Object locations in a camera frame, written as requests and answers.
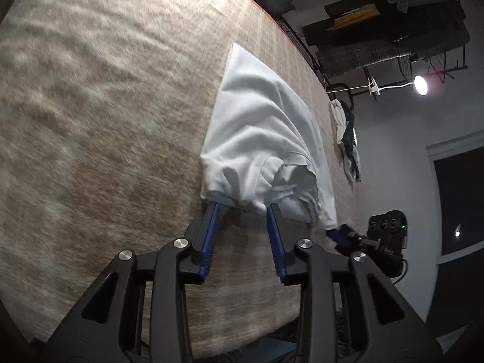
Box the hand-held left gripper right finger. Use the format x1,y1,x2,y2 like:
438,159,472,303
266,204,444,363

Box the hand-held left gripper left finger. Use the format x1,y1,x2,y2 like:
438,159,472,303
45,202,222,363

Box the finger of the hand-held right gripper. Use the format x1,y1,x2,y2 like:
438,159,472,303
325,224,365,252

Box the white t-shirt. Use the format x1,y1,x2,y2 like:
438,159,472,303
199,42,337,231

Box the black metal clothes rack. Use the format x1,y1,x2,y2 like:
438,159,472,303
242,0,469,101

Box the light blue folded garment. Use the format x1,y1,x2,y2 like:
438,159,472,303
342,140,362,183

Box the dark window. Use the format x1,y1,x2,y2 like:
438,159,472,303
427,130,484,270

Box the dark green folded garment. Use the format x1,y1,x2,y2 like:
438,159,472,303
341,100,358,149

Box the white folded garment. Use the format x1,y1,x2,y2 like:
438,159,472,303
330,99,347,145

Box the white clip lamp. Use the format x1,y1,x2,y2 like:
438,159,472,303
368,75,430,101

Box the beige plaid blanket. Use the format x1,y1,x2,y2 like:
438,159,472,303
0,0,364,350

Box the black metal tube frame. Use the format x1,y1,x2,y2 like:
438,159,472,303
331,82,357,116

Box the white lamp cable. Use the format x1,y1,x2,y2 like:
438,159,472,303
325,86,373,96

